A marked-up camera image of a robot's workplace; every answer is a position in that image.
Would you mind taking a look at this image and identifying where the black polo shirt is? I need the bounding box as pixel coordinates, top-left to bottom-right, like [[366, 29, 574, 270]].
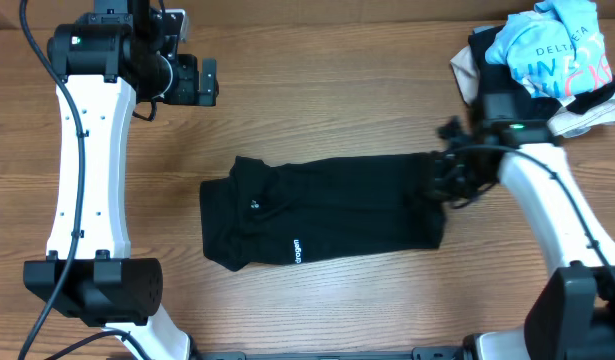
[[199, 153, 446, 272]]

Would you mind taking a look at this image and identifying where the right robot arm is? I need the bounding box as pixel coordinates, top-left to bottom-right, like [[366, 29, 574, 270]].
[[430, 93, 615, 360]]

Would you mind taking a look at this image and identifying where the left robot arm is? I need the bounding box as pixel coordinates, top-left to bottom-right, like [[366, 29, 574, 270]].
[[23, 0, 219, 359]]

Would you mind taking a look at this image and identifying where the black folded garment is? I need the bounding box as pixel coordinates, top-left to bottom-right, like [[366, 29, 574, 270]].
[[465, 26, 615, 120]]

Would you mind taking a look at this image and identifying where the beige folded garment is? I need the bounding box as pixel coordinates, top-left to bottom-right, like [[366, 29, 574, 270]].
[[450, 47, 615, 138]]

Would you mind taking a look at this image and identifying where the light blue printed t-shirt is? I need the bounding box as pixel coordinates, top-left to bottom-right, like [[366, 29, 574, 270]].
[[485, 0, 613, 99]]

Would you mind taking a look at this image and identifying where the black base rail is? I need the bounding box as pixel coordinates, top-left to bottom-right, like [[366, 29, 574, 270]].
[[190, 346, 473, 360]]

